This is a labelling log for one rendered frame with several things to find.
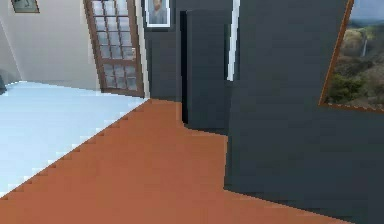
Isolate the white-framed portrait picture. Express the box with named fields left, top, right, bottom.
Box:
left=144, top=0, right=172, bottom=29

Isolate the brown glass-paned room door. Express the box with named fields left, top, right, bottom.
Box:
left=83, top=0, right=146, bottom=99

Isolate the brown-framed grey picture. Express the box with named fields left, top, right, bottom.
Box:
left=10, top=0, right=41, bottom=14

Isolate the brown-framed landscape picture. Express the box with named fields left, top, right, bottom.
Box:
left=318, top=0, right=384, bottom=115

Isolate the dark grey room door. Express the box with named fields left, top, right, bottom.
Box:
left=185, top=9, right=233, bottom=136

